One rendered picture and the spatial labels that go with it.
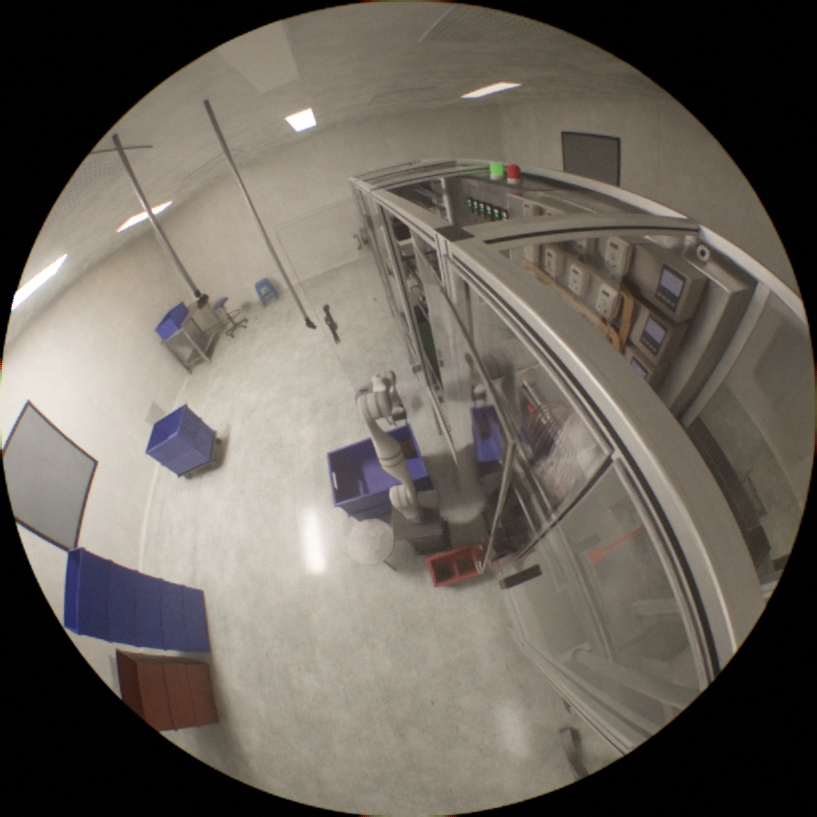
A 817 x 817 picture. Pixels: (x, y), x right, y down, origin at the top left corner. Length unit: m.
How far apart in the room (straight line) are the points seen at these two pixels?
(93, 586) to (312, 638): 1.60
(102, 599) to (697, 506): 2.54
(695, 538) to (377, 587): 1.94
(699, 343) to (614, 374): 0.61
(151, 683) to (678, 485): 2.77
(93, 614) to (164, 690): 0.79
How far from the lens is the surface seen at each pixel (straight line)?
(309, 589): 2.24
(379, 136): 5.82
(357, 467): 2.05
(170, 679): 2.80
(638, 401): 0.21
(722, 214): 3.67
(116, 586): 2.51
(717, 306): 0.76
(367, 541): 1.82
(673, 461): 0.19
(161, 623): 2.69
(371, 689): 2.15
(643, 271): 0.76
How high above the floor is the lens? 1.92
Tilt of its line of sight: 50 degrees down
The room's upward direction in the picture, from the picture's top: 20 degrees counter-clockwise
